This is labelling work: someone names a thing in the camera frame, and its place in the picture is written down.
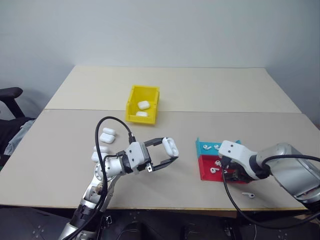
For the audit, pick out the black office chair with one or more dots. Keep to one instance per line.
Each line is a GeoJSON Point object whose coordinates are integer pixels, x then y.
{"type": "Point", "coordinates": [10, 92]}

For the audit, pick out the white earbud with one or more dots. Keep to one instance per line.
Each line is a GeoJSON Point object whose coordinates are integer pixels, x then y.
{"type": "Point", "coordinates": [213, 170]}
{"type": "Point", "coordinates": [207, 146]}
{"type": "Point", "coordinates": [225, 172]}
{"type": "Point", "coordinates": [215, 146]}
{"type": "Point", "coordinates": [251, 195]}
{"type": "Point", "coordinates": [217, 163]}

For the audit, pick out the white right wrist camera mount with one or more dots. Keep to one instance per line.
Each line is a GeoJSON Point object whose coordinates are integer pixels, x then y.
{"type": "Point", "coordinates": [235, 150]}

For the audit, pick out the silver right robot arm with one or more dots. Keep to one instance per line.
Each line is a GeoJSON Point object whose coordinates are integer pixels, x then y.
{"type": "Point", "coordinates": [287, 162]}

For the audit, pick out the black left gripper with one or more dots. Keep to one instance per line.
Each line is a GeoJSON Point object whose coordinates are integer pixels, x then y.
{"type": "Point", "coordinates": [148, 166]}

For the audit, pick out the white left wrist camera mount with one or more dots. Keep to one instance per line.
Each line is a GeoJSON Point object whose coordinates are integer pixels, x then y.
{"type": "Point", "coordinates": [135, 152]}

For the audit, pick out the teal plastic tray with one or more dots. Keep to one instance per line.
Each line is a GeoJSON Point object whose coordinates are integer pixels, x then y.
{"type": "Point", "coordinates": [201, 148]}

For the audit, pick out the red plastic tray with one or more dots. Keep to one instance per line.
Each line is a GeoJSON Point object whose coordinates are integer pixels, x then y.
{"type": "Point", "coordinates": [206, 173]}

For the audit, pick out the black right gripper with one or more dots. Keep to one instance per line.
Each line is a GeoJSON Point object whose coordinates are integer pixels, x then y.
{"type": "Point", "coordinates": [241, 175]}

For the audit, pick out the dark rounded shape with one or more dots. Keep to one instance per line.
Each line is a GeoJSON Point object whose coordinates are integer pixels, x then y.
{"type": "Point", "coordinates": [142, 227]}

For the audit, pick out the light blue cloth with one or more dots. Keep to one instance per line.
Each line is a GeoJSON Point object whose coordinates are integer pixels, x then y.
{"type": "Point", "coordinates": [18, 137]}

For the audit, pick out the white earbud case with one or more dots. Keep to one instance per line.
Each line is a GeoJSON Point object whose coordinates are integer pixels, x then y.
{"type": "Point", "coordinates": [143, 104]}
{"type": "Point", "coordinates": [97, 157]}
{"type": "Point", "coordinates": [103, 149]}
{"type": "Point", "coordinates": [141, 114]}
{"type": "Point", "coordinates": [170, 147]}
{"type": "Point", "coordinates": [107, 138]}
{"type": "Point", "coordinates": [109, 130]}

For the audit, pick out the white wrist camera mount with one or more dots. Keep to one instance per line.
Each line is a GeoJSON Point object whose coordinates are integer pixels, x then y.
{"type": "Point", "coordinates": [135, 152]}
{"type": "Point", "coordinates": [235, 150]}

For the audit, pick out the yellow plastic bin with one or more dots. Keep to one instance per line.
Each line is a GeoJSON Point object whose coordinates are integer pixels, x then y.
{"type": "Point", "coordinates": [132, 110]}

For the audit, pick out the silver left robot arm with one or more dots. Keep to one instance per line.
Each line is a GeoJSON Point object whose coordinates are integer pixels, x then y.
{"type": "Point", "coordinates": [111, 167]}

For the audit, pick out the closed white earbud case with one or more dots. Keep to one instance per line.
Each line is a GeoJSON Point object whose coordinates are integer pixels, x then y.
{"type": "Point", "coordinates": [109, 130]}
{"type": "Point", "coordinates": [141, 114]}
{"type": "Point", "coordinates": [143, 104]}
{"type": "Point", "coordinates": [107, 138]}
{"type": "Point", "coordinates": [103, 149]}
{"type": "Point", "coordinates": [97, 157]}

